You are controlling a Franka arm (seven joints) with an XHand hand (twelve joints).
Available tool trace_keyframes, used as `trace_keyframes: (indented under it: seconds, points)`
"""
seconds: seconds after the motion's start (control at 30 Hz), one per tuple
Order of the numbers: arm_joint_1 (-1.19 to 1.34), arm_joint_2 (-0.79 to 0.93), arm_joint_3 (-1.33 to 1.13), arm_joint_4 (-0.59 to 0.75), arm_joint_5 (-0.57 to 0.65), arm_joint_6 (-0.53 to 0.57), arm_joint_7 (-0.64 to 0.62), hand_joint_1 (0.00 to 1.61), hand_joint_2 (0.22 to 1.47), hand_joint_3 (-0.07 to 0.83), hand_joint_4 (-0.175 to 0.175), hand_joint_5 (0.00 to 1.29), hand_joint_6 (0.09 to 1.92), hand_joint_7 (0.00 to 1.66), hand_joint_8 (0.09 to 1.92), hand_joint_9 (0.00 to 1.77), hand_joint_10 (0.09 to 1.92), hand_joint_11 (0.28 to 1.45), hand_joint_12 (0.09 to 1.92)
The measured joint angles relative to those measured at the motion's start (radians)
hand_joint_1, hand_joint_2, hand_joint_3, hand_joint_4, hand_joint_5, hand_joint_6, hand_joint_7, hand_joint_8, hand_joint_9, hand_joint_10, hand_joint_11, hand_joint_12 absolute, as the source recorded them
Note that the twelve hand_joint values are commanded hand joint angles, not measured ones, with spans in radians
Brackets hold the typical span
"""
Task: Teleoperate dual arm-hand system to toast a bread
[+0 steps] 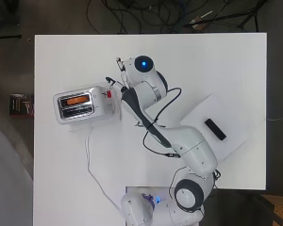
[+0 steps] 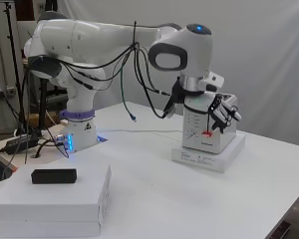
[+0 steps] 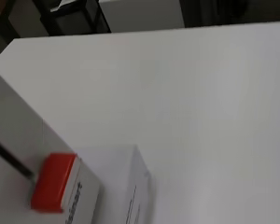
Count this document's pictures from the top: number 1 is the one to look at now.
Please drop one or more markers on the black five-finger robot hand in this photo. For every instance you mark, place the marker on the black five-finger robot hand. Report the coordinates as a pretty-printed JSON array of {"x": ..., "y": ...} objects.
[{"x": 124, "y": 86}]

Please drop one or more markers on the white steel toaster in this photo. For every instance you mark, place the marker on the white steel toaster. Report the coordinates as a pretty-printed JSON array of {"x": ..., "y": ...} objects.
[{"x": 100, "y": 105}]

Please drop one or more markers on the bread slice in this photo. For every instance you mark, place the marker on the bread slice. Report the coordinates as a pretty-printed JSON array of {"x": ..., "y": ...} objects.
[{"x": 78, "y": 100}]

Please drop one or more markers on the white seven-joint robot arm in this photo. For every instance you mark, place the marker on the white seven-joint robot arm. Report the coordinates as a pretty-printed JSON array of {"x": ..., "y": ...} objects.
[{"x": 191, "y": 147}]

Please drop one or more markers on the black block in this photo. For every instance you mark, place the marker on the black block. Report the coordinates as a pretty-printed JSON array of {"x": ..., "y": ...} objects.
[{"x": 215, "y": 129}]

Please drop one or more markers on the red and black book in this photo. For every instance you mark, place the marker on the red and black book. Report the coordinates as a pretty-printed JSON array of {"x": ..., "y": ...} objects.
[{"x": 20, "y": 105}]

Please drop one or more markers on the black tripod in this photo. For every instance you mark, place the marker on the black tripod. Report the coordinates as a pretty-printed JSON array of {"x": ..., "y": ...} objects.
[{"x": 229, "y": 17}]

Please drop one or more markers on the black floor bar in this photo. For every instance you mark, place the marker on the black floor bar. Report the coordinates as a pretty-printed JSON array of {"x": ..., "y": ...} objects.
[{"x": 6, "y": 37}]

